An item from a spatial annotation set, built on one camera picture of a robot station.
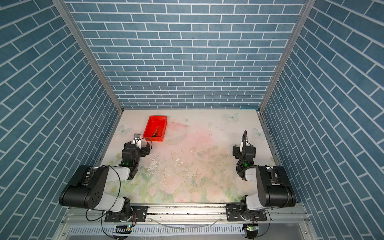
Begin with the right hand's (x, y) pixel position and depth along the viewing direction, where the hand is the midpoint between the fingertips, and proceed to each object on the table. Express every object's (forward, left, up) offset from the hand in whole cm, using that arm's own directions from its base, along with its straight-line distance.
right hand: (243, 143), depth 93 cm
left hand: (-5, +65, +2) cm, 65 cm away
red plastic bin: (+10, +60, -3) cm, 61 cm away
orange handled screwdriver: (+5, +59, -3) cm, 60 cm away
